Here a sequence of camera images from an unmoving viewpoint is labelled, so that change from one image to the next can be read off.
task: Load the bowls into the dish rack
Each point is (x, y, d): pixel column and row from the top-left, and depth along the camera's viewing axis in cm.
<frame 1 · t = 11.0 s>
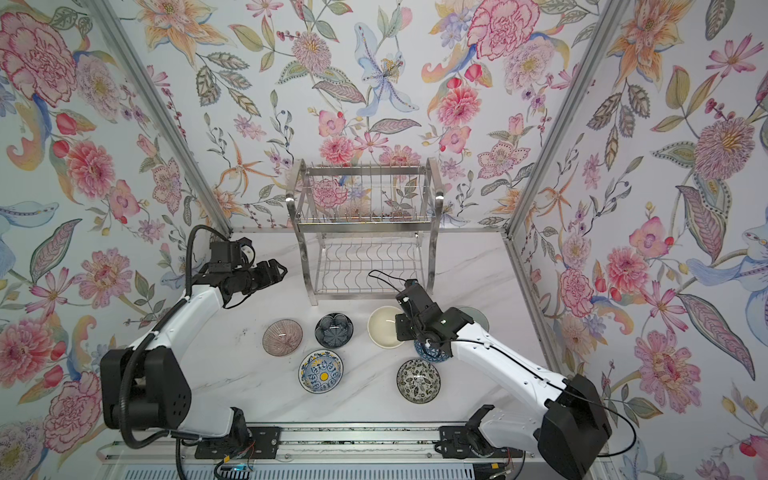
left hand: (281, 272, 88), fingers open
right hand: (401, 321, 82), fingers closed
stainless steel dish rack: (365, 230, 112), point 9 cm above the table
cream white bowl: (381, 327, 84), point 12 cm above the table
pink striped bowl: (282, 337, 92), point 2 cm above the table
dark petal pattern bowl: (334, 330, 94), point 2 cm above the table
blue yellow patterned bowl: (321, 371, 87), on the table
black white floral bowl: (418, 381, 85), point 2 cm above the table

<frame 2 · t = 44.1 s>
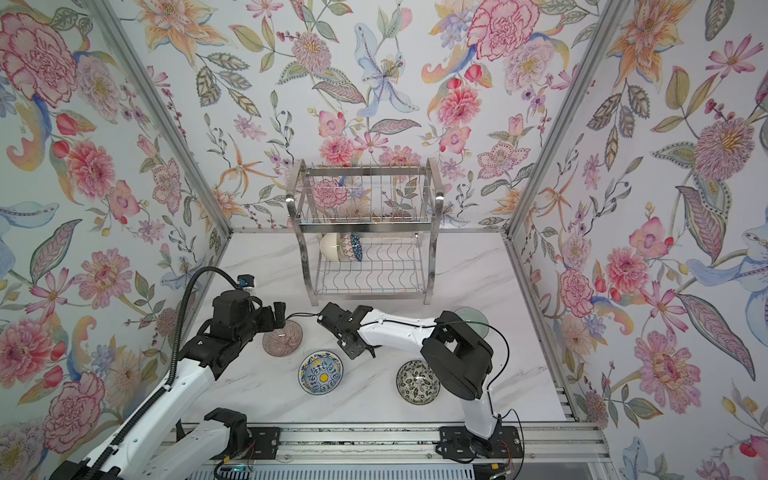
left hand: (273, 306, 82), fingers open
right hand: (357, 339, 90), fingers open
cream white bowl: (329, 246, 103), point 13 cm above the table
blue geometric red bowl: (351, 247, 103), point 12 cm above the table
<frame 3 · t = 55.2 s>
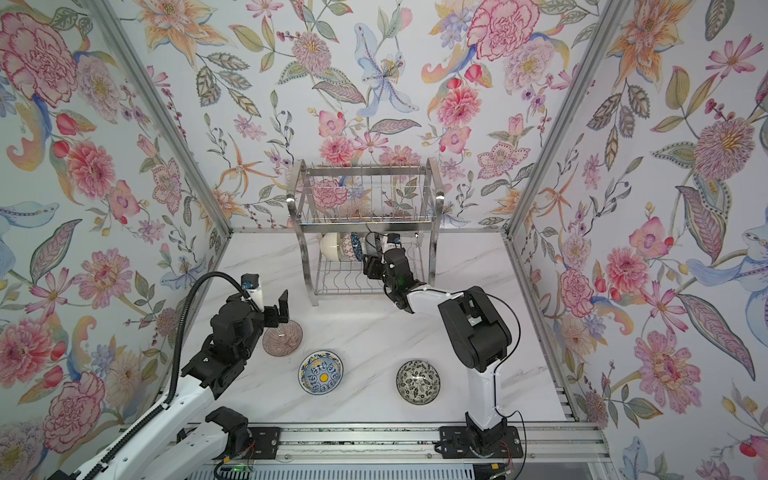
left hand: (273, 291, 78), fingers open
right hand: (369, 255, 97), fingers open
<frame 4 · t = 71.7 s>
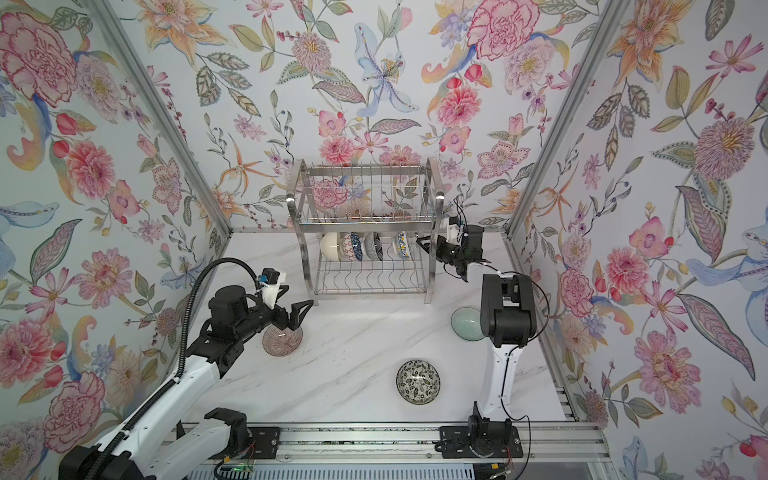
left hand: (302, 297, 78), fingers open
right hand: (419, 242, 100), fingers open
blue yellow patterned bowl: (402, 245, 103), point 13 cm above the table
pale green bowl: (467, 324, 94), point 4 cm above the table
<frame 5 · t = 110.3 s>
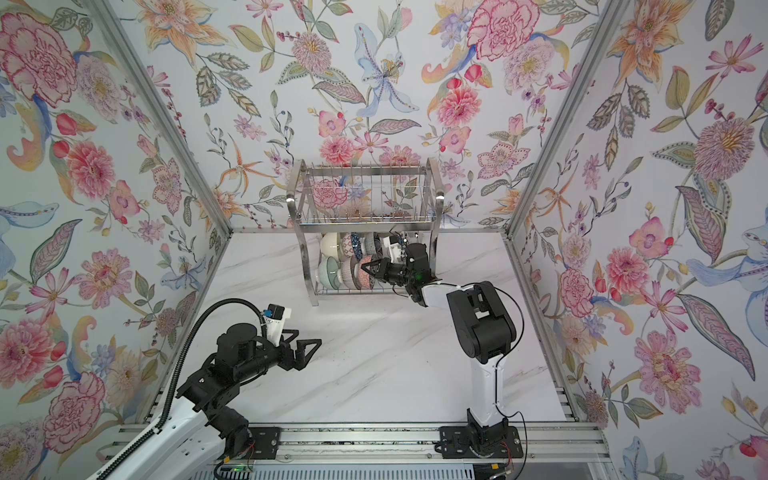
left hand: (311, 341, 76), fingers open
right hand: (362, 266, 92), fingers closed
pink striped bowl: (346, 274, 97), point 11 cm above the table
pale green bowl: (329, 273, 97), point 11 cm above the table
